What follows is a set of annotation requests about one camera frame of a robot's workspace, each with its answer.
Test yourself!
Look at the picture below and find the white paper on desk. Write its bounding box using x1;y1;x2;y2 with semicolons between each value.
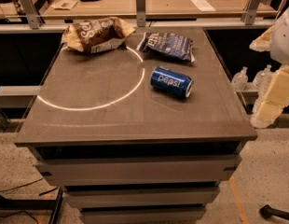
191;0;215;12

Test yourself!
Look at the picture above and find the white card on desk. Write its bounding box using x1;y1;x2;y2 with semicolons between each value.
52;0;77;10

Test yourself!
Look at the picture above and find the dark blue chip bag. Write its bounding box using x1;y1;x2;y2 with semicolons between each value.
137;32;195;62

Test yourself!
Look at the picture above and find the brown chip bag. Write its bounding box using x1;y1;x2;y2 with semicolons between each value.
62;17;135;54

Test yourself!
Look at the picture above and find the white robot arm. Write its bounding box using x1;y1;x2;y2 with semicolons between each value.
249;7;289;129

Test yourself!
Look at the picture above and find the grey metal bracket left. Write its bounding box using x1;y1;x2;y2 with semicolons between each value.
20;0;42;29

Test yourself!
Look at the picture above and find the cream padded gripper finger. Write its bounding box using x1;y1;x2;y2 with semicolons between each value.
250;64;289;129

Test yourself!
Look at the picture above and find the grey metal bracket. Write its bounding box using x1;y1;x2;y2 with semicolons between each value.
241;0;262;25
20;0;42;29
136;0;146;27

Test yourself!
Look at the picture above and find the clear plastic bottle right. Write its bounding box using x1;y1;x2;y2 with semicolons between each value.
253;64;272;89

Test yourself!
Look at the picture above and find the grey metal bracket right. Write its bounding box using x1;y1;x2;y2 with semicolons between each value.
241;0;262;25

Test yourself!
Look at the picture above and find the clear plastic bottle left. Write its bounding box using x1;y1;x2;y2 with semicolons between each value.
231;66;248;91

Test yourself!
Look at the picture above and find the blue pepsi can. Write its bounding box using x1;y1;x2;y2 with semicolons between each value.
150;66;193;99

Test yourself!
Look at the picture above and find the grey drawer cabinet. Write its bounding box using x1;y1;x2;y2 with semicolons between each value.
16;27;256;224

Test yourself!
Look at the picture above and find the grey metal bracket centre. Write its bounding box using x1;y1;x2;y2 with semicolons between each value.
136;0;146;27

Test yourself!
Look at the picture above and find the clear plastic bottle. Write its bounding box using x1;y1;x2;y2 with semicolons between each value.
231;66;248;91
253;64;272;89

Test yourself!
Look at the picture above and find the black chair base leg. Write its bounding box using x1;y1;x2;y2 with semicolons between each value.
259;204;289;220

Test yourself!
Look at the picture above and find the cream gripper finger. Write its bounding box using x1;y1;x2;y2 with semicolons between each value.
249;26;273;52

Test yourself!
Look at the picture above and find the black floor cable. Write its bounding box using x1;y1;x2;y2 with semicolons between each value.
0;176;59;224

